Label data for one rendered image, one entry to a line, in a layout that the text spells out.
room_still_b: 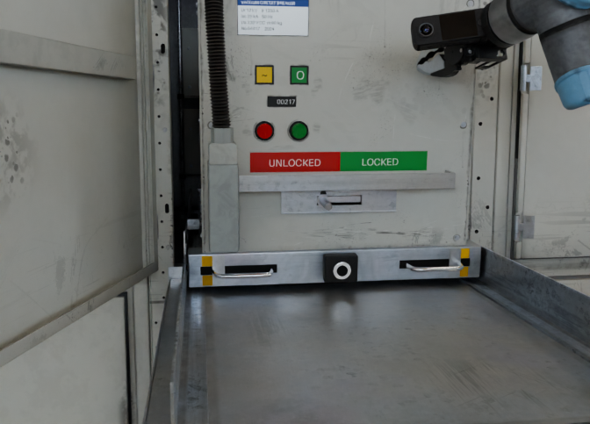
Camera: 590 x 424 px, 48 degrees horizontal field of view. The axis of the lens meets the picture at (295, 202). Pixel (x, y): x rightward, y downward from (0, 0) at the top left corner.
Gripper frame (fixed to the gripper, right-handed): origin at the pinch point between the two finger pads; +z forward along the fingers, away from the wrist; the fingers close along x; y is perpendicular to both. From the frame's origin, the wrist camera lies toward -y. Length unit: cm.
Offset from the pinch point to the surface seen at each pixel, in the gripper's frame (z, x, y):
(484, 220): 16.4, -26.9, 23.2
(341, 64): 4.6, 1.3, -12.5
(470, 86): -0.4, -3.8, 10.2
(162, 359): -5, -43, -49
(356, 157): 8.8, -14.3, -9.2
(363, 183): 6.5, -19.4, -9.9
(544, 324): -14.7, -45.0, 6.2
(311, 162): 11.3, -14.6, -17.1
